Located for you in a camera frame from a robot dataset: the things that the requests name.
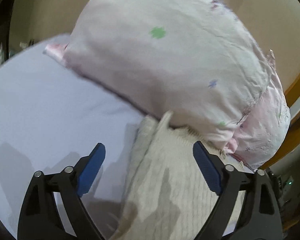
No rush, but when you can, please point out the wooden bed frame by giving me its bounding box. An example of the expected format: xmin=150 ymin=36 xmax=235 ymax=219
xmin=258 ymin=56 xmax=300 ymax=233

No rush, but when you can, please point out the beige cable-knit sweater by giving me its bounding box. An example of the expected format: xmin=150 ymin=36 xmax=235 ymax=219
xmin=107 ymin=109 xmax=256 ymax=240

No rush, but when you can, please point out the lavender bed sheet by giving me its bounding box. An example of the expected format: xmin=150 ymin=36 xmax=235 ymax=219
xmin=0 ymin=42 xmax=143 ymax=237

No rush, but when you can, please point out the pink floral pillow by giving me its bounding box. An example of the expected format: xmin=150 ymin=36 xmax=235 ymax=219
xmin=45 ymin=0 xmax=290 ymax=170

